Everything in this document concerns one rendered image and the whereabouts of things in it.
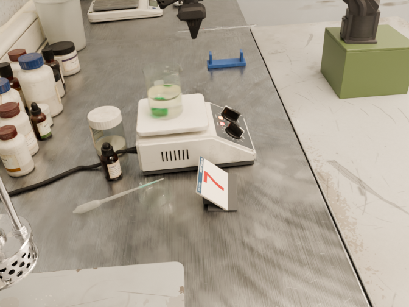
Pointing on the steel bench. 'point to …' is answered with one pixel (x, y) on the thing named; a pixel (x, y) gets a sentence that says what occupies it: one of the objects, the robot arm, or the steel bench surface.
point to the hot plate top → (179, 123)
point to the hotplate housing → (189, 150)
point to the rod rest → (226, 61)
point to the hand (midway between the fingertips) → (192, 24)
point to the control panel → (227, 126)
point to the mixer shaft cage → (14, 244)
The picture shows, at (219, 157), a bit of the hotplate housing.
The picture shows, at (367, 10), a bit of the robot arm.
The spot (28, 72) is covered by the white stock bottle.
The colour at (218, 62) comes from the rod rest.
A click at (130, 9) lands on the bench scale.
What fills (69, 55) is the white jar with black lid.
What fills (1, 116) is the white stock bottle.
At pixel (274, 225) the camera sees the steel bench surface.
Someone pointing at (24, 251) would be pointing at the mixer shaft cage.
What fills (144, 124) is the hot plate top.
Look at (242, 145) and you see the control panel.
